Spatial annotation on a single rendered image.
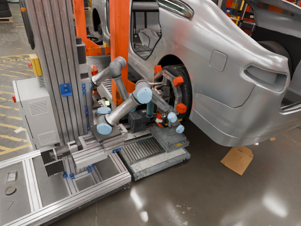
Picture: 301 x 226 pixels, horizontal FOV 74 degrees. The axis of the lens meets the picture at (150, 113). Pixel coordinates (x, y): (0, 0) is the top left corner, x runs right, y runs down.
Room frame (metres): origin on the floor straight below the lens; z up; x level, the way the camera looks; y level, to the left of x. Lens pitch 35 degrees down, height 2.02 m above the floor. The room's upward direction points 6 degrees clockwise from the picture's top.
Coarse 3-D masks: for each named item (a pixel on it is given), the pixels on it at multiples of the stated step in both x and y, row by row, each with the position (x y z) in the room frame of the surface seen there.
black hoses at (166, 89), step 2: (162, 88) 1.87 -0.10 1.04; (164, 88) 1.87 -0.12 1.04; (166, 88) 1.88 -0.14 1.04; (168, 88) 1.89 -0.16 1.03; (162, 90) 1.94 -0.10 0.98; (164, 90) 1.85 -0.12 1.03; (166, 90) 1.86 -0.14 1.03; (168, 90) 1.87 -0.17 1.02; (164, 92) 1.83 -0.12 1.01; (166, 92) 1.85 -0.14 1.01; (168, 92) 1.86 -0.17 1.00; (164, 94) 1.82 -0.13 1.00; (166, 94) 1.84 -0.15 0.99; (168, 94) 1.85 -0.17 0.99; (170, 94) 1.87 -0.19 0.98; (164, 96) 1.81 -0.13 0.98; (166, 96) 1.82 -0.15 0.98; (168, 96) 1.83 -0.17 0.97; (170, 96) 1.85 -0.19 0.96
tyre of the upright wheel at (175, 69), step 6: (168, 66) 2.19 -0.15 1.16; (174, 66) 2.16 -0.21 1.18; (180, 66) 2.17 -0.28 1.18; (174, 72) 2.08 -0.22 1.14; (180, 72) 2.04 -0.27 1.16; (186, 72) 2.07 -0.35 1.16; (186, 78) 1.99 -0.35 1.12; (186, 84) 1.93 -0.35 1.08; (186, 90) 1.89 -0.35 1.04; (186, 96) 1.86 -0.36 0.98; (192, 96) 1.89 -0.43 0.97; (186, 102) 1.85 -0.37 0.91; (180, 114) 1.88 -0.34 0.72; (186, 114) 1.88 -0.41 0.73
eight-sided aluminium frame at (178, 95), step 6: (162, 72) 2.13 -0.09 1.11; (168, 72) 2.11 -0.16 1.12; (156, 78) 2.27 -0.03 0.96; (168, 78) 2.01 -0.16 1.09; (174, 78) 1.98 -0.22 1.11; (174, 90) 1.91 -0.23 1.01; (180, 90) 1.91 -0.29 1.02; (180, 96) 1.86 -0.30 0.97; (180, 102) 1.86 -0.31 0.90; (174, 108) 1.86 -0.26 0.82; (162, 114) 2.03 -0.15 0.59
